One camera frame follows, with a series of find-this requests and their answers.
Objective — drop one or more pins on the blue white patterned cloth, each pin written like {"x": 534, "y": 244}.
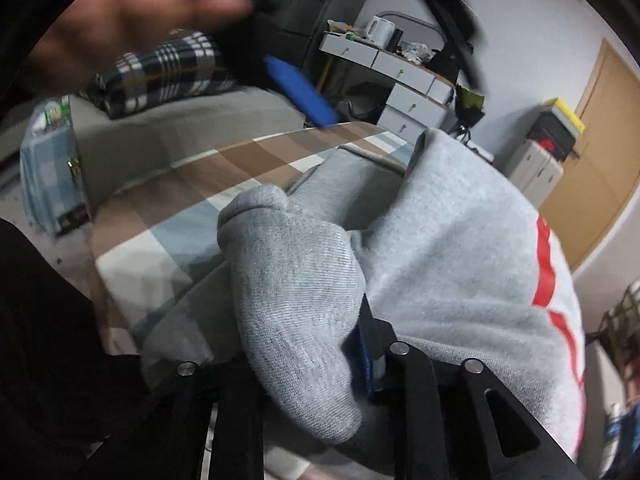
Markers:
{"x": 617, "y": 440}

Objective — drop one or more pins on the black red box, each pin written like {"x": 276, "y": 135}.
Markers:
{"x": 550, "y": 132}

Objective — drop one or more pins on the white kettle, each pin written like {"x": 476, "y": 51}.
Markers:
{"x": 381, "y": 30}

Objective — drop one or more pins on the white drawer cabinet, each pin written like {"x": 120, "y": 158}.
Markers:
{"x": 400, "y": 65}

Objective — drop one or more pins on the light blue storage box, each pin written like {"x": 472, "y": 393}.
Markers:
{"x": 50, "y": 185}

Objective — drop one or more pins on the grey sweatshirt with red print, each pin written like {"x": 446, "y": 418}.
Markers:
{"x": 450, "y": 240}

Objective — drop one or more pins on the plaid blanket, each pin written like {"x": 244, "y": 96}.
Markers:
{"x": 165, "y": 75}

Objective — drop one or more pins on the green black bag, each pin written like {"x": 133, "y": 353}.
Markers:
{"x": 470, "y": 105}

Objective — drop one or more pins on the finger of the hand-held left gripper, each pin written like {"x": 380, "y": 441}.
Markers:
{"x": 300, "y": 91}
{"x": 462, "y": 35}

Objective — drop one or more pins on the person's left hand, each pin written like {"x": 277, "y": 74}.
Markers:
{"x": 125, "y": 25}

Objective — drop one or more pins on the white storage boxes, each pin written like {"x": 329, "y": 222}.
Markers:
{"x": 535, "y": 172}

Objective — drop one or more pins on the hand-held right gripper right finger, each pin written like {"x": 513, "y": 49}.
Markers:
{"x": 367, "y": 365}

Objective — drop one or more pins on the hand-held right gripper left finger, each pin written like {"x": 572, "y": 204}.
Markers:
{"x": 235, "y": 410}

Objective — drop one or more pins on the wooden door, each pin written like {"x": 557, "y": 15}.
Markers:
{"x": 595, "y": 170}

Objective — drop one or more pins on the checkered bed sheet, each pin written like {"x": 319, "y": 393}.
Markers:
{"x": 165, "y": 230}

